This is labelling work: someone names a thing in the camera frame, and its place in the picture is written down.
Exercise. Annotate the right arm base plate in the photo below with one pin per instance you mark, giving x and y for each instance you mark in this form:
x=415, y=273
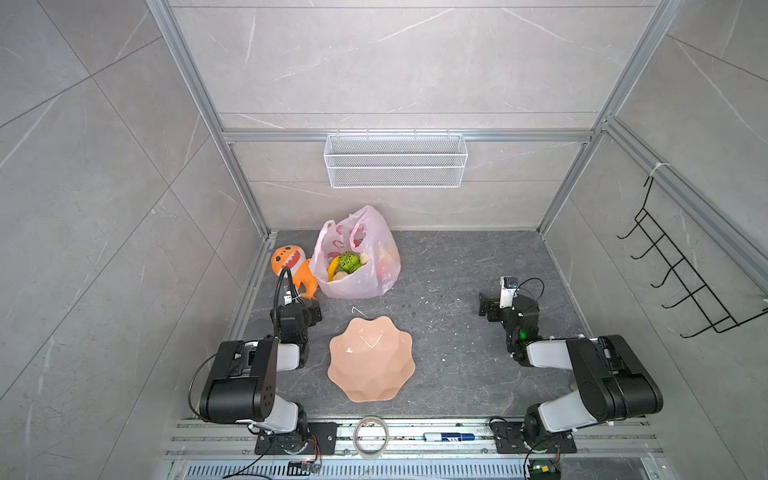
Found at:
x=517, y=437

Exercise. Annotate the white wire mesh basket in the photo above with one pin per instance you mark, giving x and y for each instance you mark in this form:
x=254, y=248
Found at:
x=415, y=160

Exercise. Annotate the roll of clear tape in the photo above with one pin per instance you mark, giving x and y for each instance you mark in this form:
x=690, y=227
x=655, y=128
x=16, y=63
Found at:
x=371, y=437

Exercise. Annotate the blue marker pen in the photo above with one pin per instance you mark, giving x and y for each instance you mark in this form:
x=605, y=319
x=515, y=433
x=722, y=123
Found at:
x=453, y=437

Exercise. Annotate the pink scalloped plastic bowl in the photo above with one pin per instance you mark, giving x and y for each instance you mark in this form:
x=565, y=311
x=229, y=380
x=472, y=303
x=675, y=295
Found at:
x=371, y=360

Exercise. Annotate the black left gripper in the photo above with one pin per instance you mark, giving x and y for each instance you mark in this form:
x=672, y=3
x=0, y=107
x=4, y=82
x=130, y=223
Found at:
x=306, y=312

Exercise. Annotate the pink plastic bag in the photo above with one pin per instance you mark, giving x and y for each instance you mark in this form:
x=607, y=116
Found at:
x=366, y=233

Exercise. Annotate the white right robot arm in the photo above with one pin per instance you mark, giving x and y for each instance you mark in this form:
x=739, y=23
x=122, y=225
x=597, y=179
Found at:
x=611, y=383

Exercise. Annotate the green fake custard apple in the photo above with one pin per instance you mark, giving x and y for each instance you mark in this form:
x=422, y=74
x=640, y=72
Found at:
x=349, y=262

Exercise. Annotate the black wire hook rack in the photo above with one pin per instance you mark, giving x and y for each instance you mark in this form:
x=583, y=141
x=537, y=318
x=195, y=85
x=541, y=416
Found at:
x=696, y=290

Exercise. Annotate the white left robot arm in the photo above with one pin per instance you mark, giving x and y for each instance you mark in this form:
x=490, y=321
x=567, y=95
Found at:
x=241, y=386

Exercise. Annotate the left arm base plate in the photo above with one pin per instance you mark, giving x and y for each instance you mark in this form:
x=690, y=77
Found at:
x=304, y=440

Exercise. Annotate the orange shark plush toy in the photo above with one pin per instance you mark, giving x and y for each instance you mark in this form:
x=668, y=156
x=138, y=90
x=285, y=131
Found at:
x=294, y=258

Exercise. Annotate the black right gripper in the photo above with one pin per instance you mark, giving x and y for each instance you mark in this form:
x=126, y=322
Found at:
x=492, y=306

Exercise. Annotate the yellow fake banana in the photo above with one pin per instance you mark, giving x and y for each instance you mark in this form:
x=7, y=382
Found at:
x=333, y=268

